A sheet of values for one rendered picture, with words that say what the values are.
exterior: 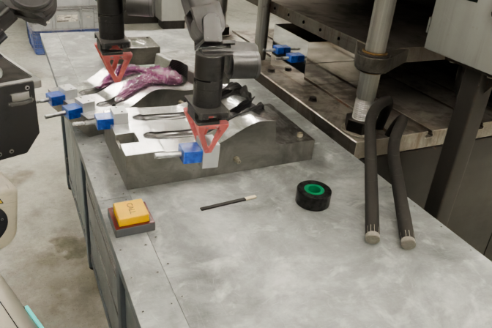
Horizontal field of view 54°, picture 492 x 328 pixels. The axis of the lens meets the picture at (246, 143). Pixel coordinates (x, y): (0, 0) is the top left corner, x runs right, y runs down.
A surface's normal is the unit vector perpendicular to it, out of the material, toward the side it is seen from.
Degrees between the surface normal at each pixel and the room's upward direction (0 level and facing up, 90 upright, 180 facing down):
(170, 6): 90
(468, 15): 90
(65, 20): 91
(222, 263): 0
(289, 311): 0
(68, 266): 0
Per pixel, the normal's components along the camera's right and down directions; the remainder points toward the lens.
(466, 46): -0.90, 0.13
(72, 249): 0.08, -0.89
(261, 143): 0.43, 0.44
